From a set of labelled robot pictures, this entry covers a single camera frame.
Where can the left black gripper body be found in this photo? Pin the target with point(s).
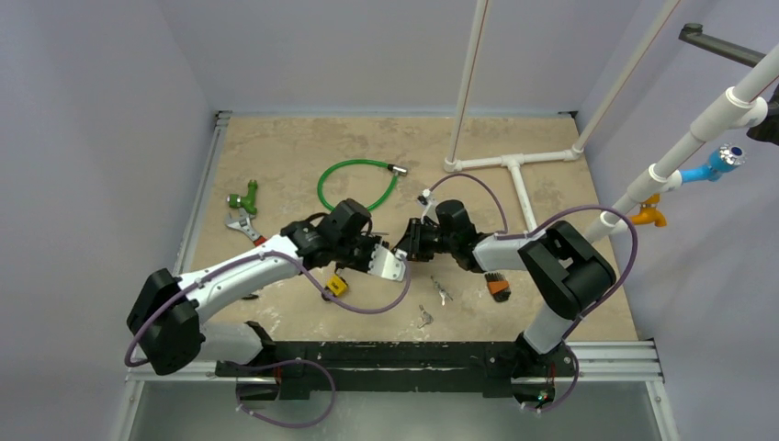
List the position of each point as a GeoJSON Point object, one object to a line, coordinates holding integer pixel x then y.
{"type": "Point", "coordinates": [356, 253]}

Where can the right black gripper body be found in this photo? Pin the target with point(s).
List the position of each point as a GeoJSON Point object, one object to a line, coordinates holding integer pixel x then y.
{"type": "Point", "coordinates": [417, 239]}

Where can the small yellow padlock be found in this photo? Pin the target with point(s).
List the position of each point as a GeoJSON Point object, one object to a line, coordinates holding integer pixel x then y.
{"type": "Point", "coordinates": [335, 287]}

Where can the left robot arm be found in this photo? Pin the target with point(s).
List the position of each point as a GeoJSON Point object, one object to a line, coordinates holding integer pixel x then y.
{"type": "Point", "coordinates": [167, 320]}

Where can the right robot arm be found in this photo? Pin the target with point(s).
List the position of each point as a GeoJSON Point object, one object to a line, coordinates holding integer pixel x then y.
{"type": "Point", "coordinates": [568, 272]}

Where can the orange hex key set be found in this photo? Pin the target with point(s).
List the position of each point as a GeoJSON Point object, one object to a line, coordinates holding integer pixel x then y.
{"type": "Point", "coordinates": [498, 286]}

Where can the red adjustable wrench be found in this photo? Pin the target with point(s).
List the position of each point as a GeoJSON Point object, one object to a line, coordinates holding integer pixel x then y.
{"type": "Point", "coordinates": [242, 222]}

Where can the orange faucet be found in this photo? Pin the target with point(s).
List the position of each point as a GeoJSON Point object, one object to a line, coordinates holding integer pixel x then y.
{"type": "Point", "coordinates": [649, 213]}

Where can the blue faucet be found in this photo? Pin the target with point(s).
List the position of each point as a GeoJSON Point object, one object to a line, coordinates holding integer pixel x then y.
{"type": "Point", "coordinates": [725, 159]}

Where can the black overhead bar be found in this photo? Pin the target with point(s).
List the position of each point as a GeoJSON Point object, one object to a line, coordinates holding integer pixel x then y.
{"type": "Point", "coordinates": [693, 34]}

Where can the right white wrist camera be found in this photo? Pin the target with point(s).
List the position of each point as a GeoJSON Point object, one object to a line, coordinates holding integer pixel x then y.
{"type": "Point", "coordinates": [428, 202]}

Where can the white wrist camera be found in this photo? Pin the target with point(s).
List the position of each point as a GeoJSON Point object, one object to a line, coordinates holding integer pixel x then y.
{"type": "Point", "coordinates": [428, 202]}
{"type": "Point", "coordinates": [387, 264]}

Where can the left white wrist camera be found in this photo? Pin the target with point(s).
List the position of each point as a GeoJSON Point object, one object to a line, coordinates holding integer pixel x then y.
{"type": "Point", "coordinates": [387, 264]}

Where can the green cable lock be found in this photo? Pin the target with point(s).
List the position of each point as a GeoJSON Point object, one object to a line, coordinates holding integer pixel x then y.
{"type": "Point", "coordinates": [370, 181]}

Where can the green hose nozzle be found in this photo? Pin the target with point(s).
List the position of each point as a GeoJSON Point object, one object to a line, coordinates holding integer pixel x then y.
{"type": "Point", "coordinates": [247, 201]}

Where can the white pvc pipe frame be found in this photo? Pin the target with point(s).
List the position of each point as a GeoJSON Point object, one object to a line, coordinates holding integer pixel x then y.
{"type": "Point", "coordinates": [739, 106]}

